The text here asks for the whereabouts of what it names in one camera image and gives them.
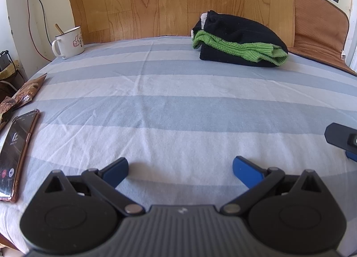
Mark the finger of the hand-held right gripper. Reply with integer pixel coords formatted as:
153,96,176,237
324,123,357,163

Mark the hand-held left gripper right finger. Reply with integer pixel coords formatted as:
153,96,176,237
220,156,324,216

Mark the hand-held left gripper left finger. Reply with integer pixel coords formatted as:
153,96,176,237
44,157,146,216

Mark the green black white knit sweater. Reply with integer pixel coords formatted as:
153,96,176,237
191,10,289,68

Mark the blue white striped bed sheet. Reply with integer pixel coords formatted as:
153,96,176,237
0,35,357,255

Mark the smartphone in pink case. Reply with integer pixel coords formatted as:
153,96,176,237
0,109,41,203

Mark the brown mesh seat mat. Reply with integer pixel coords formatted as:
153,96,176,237
287,0,357,76

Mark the brown snack packet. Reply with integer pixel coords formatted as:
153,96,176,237
0,74,48,131

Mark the white enamel mug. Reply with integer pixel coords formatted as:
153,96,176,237
52,26,85,60

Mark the dark box device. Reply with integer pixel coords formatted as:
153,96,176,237
0,50,13,71

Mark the wood pattern board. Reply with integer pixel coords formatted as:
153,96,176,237
65,0,296,47

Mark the black cable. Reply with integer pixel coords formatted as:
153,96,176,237
25,0,47,58

